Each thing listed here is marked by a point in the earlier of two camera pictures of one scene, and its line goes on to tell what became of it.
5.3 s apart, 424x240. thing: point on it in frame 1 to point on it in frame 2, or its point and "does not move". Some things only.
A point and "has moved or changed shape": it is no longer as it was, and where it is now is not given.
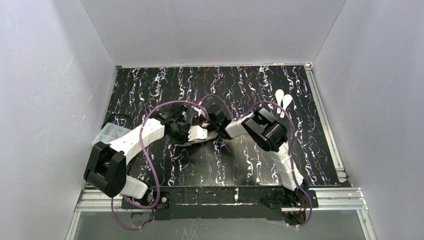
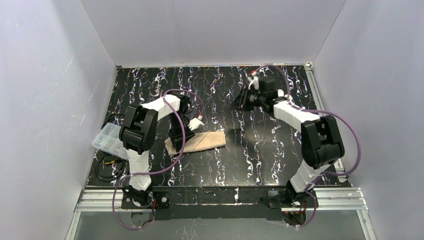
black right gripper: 214,117 to 247,98
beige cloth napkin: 210,135 has moved or changed shape
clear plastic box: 109,132 does not move
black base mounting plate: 221,202 does not move
